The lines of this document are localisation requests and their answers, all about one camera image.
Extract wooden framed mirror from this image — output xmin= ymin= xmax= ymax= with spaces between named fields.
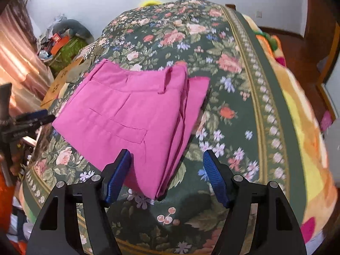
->
xmin=317 ymin=23 xmax=339 ymax=121

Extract orange box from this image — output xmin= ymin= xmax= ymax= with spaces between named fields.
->
xmin=50 ymin=33 xmax=70 ymax=55

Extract pink striped curtain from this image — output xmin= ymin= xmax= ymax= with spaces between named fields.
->
xmin=1 ymin=0 xmax=54 ymax=116

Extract yellow pillow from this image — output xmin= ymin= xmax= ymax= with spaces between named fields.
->
xmin=140 ymin=0 xmax=162 ymax=7

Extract green patterned bag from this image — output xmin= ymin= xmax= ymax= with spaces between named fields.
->
xmin=47 ymin=37 xmax=87 ymax=78

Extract pink pants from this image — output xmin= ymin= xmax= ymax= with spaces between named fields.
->
xmin=53 ymin=59 xmax=210 ymax=199

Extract wooden door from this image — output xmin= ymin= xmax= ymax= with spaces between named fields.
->
xmin=302 ymin=0 xmax=340 ymax=86

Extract orange yellow fleece blanket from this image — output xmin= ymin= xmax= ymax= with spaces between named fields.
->
xmin=241 ymin=13 xmax=338 ymax=245

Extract floral green bedspread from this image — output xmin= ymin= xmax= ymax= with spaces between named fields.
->
xmin=20 ymin=0 xmax=307 ymax=254

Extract olive green cloth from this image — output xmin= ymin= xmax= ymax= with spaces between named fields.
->
xmin=66 ymin=59 xmax=92 ymax=84

